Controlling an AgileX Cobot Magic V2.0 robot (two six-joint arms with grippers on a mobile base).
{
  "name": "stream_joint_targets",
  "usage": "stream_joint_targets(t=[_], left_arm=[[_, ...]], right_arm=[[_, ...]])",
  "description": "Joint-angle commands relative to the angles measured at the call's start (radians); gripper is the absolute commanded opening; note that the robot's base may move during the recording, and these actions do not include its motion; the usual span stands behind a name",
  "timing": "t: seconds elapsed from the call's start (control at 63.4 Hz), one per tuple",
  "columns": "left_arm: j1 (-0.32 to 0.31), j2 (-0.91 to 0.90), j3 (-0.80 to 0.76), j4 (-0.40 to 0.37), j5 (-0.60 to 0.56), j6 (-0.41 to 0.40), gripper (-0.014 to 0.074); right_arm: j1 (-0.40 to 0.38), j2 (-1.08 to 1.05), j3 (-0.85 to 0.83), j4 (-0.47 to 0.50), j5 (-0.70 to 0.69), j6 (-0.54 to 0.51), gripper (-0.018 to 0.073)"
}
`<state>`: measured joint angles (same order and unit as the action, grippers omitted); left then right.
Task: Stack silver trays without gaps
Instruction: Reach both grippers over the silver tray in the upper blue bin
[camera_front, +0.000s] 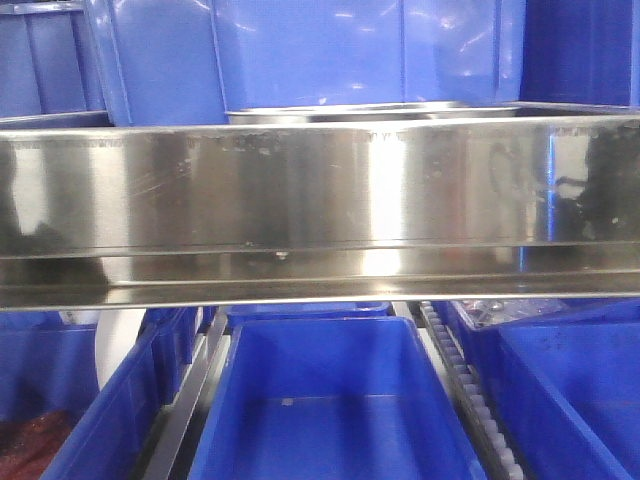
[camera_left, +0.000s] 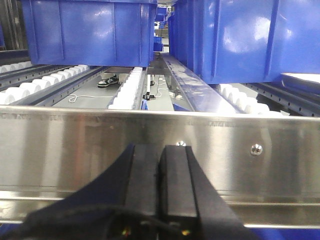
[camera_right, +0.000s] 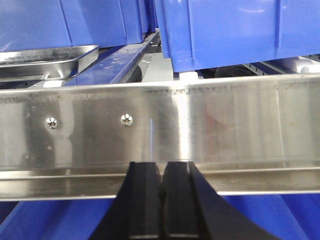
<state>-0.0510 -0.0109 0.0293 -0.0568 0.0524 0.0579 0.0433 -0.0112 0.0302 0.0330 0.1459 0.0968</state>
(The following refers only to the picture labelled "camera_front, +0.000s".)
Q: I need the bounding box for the stainless steel shelf front panel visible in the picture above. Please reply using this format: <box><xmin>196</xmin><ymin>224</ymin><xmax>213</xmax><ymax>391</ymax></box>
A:
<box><xmin>1</xmin><ymin>109</ymin><xmax>639</xmax><ymax>310</ymax></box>

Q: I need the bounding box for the upper middle blue bin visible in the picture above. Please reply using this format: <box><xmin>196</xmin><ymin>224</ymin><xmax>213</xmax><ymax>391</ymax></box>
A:
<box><xmin>85</xmin><ymin>0</ymin><xmax>526</xmax><ymax>126</ymax></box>

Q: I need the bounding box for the rear right blue bin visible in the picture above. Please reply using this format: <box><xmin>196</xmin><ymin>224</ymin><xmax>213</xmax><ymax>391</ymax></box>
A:
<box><xmin>432</xmin><ymin>297</ymin><xmax>639</xmax><ymax>369</ymax></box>

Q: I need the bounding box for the upper left blue bin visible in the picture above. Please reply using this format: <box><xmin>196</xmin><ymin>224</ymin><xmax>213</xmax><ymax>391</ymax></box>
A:
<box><xmin>1</xmin><ymin>1</ymin><xmax>105</xmax><ymax>118</ymax></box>

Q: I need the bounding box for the lower right blue bin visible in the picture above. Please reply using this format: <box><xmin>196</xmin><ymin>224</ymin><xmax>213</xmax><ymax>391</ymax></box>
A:
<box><xmin>497</xmin><ymin>323</ymin><xmax>639</xmax><ymax>479</ymax></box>

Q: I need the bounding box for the clear bag of parts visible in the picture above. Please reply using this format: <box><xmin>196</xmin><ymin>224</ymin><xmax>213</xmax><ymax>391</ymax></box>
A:
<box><xmin>453</xmin><ymin>299</ymin><xmax>567</xmax><ymax>327</ymax></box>

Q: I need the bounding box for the red mesh bag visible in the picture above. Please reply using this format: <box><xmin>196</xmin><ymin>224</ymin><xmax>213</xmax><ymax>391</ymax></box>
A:
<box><xmin>1</xmin><ymin>410</ymin><xmax>73</xmax><ymax>480</ymax></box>

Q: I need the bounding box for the rear middle blue bin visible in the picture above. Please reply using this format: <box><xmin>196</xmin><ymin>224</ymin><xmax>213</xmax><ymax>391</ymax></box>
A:
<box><xmin>226</xmin><ymin>301</ymin><xmax>391</xmax><ymax>328</ymax></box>

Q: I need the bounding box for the upper right blue bin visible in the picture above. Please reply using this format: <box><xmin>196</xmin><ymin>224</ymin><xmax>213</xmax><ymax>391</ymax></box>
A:
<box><xmin>520</xmin><ymin>0</ymin><xmax>639</xmax><ymax>106</ymax></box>

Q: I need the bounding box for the white roll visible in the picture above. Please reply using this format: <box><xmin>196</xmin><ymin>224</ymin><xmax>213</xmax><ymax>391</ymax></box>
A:
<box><xmin>95</xmin><ymin>308</ymin><xmax>146</xmax><ymax>389</ymax></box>

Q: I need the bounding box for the far left blue bin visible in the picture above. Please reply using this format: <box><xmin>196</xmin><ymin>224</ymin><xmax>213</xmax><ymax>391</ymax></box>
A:
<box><xmin>1</xmin><ymin>325</ymin><xmax>99</xmax><ymax>423</ymax></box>

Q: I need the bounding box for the right roller rail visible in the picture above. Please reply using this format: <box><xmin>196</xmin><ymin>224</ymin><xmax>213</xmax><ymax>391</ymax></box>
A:
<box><xmin>419</xmin><ymin>301</ymin><xmax>526</xmax><ymax>480</ymax></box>

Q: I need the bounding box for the silver metal tray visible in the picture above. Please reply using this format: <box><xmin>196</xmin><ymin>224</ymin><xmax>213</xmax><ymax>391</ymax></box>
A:
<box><xmin>227</xmin><ymin>101</ymin><xmax>518</xmax><ymax>125</ymax></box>

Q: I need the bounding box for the lower middle blue bin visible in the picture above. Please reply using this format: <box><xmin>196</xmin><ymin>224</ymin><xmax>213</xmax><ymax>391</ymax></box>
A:
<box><xmin>189</xmin><ymin>317</ymin><xmax>485</xmax><ymax>479</ymax></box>

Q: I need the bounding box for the lower left blue bin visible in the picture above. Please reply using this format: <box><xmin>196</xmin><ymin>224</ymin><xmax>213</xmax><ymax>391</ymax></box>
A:
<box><xmin>42</xmin><ymin>307</ymin><xmax>202</xmax><ymax>479</ymax></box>

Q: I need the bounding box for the left metal rail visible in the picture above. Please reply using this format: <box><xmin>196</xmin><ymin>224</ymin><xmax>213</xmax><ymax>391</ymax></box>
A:
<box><xmin>131</xmin><ymin>307</ymin><xmax>231</xmax><ymax>479</ymax></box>

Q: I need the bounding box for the blue bin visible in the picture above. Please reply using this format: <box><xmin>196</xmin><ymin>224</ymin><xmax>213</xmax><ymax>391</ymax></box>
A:
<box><xmin>1</xmin><ymin>325</ymin><xmax>99</xmax><ymax>423</ymax></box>
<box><xmin>226</xmin><ymin>301</ymin><xmax>391</xmax><ymax>328</ymax></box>
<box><xmin>432</xmin><ymin>297</ymin><xmax>639</xmax><ymax>369</ymax></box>
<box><xmin>1</xmin><ymin>1</ymin><xmax>105</xmax><ymax>118</ymax></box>
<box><xmin>42</xmin><ymin>307</ymin><xmax>202</xmax><ymax>479</ymax></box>
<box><xmin>497</xmin><ymin>323</ymin><xmax>639</xmax><ymax>479</ymax></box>
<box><xmin>189</xmin><ymin>317</ymin><xmax>485</xmax><ymax>479</ymax></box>
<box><xmin>85</xmin><ymin>0</ymin><xmax>526</xmax><ymax>126</ymax></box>
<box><xmin>520</xmin><ymin>0</ymin><xmax>639</xmax><ymax>106</ymax></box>

